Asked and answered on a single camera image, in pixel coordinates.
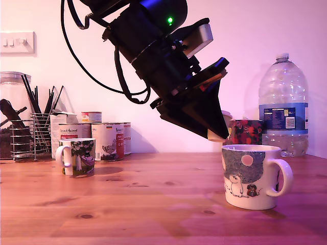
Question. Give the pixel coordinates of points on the beige paper cup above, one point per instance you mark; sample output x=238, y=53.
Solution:
x=227, y=118

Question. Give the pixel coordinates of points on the red floral cup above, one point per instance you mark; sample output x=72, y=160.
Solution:
x=247, y=132

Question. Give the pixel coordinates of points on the white tin can red label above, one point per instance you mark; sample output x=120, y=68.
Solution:
x=127, y=139
x=75, y=130

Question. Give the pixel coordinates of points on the large clear water bottle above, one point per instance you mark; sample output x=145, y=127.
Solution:
x=283, y=97

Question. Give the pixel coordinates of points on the white tin can chicken print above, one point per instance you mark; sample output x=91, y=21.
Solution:
x=108, y=143

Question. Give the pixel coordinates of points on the white mug with blue print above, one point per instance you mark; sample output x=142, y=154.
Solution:
x=245, y=178

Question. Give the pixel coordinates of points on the small red-labelled tin can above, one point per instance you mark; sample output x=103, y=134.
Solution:
x=91, y=117

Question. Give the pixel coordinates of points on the white mug with green print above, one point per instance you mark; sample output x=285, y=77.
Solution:
x=81, y=158

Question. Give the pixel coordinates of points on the black chopstick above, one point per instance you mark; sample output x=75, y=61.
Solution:
x=30, y=93
x=57, y=99
x=33, y=93
x=50, y=100

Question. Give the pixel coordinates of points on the white cardboard box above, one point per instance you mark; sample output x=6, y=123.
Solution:
x=55, y=135

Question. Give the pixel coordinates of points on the glass jar with metal lid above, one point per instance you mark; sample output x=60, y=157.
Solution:
x=10, y=86

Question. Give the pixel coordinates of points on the dark wooden utensil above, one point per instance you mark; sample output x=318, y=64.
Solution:
x=11, y=112

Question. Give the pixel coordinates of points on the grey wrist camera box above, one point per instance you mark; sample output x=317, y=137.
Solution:
x=203, y=35

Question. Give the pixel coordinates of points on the white wall light switch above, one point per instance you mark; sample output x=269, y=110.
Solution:
x=18, y=43

